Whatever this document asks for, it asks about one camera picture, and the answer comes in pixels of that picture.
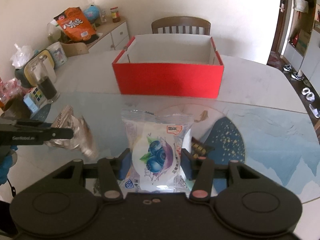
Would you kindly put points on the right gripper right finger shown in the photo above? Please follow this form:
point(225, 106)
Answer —
point(201, 172)

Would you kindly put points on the glass jar dark contents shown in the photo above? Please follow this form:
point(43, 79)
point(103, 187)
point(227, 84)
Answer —
point(45, 81)

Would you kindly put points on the far wooden chair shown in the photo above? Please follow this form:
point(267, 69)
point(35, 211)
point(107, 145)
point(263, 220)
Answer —
point(183, 24)

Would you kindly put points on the white sideboard cabinet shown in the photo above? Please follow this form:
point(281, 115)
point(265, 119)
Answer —
point(112, 36)

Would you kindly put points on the white paper roll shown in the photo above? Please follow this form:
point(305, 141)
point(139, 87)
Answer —
point(58, 54)

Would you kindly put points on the yellow rimmed lunch box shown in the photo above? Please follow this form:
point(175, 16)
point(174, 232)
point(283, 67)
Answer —
point(22, 75)

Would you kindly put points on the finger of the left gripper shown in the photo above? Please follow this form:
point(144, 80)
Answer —
point(28, 125)

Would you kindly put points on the red cardboard box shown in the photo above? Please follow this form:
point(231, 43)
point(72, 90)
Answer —
point(169, 65)

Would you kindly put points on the orange snack bag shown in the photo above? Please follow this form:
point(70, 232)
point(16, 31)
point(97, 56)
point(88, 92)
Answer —
point(76, 26)

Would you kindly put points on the small blue globe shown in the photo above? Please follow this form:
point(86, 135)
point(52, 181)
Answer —
point(92, 13)

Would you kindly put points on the blue gloved left hand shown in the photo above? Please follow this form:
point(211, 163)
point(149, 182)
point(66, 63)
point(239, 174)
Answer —
point(9, 161)

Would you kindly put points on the wooden high chair back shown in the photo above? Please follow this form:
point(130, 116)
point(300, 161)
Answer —
point(75, 49)

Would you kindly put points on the rubiks cube box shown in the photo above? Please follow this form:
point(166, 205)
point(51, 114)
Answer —
point(35, 100)

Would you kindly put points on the red lid sauce jar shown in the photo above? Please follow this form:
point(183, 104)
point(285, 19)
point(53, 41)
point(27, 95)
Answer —
point(115, 14)

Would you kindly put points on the black wrapper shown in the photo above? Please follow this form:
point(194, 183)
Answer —
point(199, 149)

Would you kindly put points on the white wall cabinet unit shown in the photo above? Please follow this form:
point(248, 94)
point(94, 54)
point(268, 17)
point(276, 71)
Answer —
point(304, 56)

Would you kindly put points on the blueberry bread packet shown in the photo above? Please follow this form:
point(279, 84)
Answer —
point(156, 143)

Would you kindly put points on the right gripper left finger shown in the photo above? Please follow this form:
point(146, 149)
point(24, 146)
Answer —
point(110, 171)

